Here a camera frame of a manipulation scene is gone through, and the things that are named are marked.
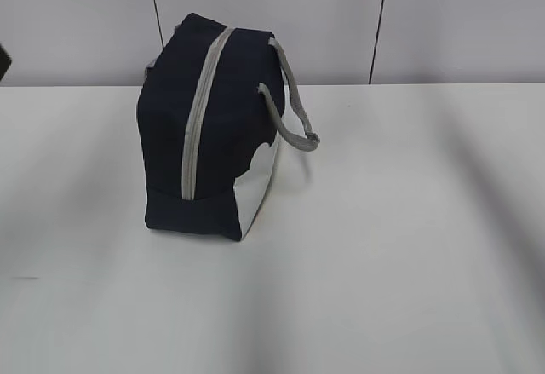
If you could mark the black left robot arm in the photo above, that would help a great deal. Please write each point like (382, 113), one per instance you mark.
(5, 62)

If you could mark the navy insulated lunch bag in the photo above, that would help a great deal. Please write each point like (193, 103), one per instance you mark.
(214, 106)

